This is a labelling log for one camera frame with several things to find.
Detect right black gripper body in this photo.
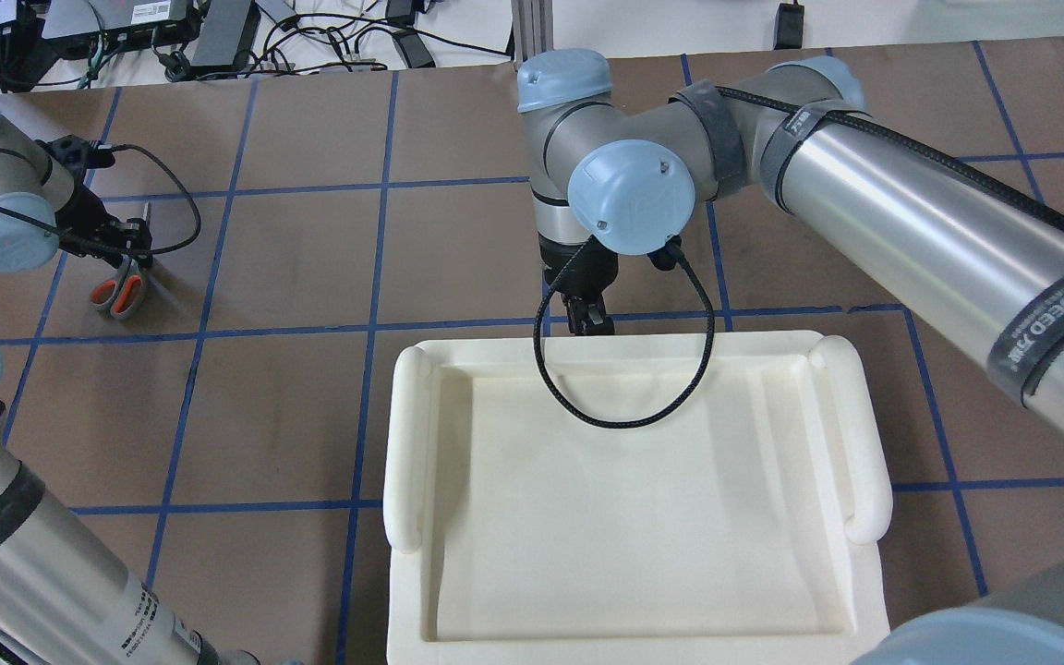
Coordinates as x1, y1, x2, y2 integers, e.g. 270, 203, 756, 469
538, 236, 618, 300

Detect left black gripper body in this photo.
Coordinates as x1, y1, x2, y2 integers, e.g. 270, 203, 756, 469
65, 189, 140, 257

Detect orange grey handled scissors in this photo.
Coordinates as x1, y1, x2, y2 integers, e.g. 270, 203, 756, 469
90, 202, 151, 320

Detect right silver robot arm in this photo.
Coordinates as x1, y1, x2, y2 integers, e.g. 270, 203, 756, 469
516, 49, 1064, 433

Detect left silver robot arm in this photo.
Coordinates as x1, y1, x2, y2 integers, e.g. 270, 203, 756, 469
0, 113, 255, 664

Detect white plastic tray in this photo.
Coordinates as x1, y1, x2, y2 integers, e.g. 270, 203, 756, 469
381, 330, 892, 664

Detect black power adapter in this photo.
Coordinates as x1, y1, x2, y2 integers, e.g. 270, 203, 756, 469
774, 1, 805, 50

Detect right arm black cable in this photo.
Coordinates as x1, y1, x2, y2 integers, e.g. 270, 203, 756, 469
533, 236, 716, 429

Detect aluminium frame post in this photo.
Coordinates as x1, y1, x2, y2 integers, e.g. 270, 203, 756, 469
510, 0, 556, 65

